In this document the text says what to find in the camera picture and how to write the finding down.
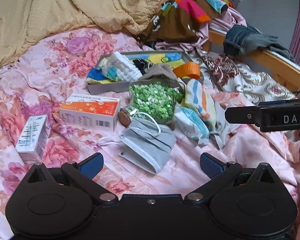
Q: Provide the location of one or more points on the cartoon print box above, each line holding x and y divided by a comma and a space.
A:
105, 87

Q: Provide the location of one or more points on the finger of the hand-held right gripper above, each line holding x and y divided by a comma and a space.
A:
272, 103

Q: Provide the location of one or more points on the grey face mask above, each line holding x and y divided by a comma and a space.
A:
147, 147

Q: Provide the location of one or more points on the small white carton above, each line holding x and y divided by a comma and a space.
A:
32, 137

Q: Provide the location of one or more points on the black white striped cloth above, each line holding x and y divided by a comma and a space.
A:
142, 65

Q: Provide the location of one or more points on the blue white packet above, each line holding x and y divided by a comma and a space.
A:
190, 123

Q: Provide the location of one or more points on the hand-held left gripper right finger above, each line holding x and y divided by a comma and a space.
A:
210, 166

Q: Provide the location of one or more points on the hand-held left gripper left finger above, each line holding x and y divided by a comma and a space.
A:
91, 166

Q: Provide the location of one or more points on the pink floral bedsheet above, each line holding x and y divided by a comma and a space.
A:
65, 55

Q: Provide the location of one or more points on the orange lid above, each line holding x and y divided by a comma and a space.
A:
187, 70

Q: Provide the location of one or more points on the colourful patchwork cloth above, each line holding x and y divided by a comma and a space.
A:
180, 20

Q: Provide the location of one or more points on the white gold ornament quilt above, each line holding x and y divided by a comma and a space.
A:
240, 80

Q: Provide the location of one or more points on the white waffle cloth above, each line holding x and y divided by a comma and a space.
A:
125, 67

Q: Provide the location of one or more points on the blue jeans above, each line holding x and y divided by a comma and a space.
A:
242, 40

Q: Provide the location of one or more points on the bottle of green paper stars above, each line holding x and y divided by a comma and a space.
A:
155, 102

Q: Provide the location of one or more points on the wooden bed frame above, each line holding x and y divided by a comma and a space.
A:
277, 62

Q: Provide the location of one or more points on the blue orange striped cloth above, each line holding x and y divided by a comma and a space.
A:
200, 102

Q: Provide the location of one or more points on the yellow blanket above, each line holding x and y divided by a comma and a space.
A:
52, 10

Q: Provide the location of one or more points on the orange white carton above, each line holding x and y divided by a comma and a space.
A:
90, 110

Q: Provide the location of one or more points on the pale grey cloth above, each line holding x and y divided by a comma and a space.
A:
221, 130

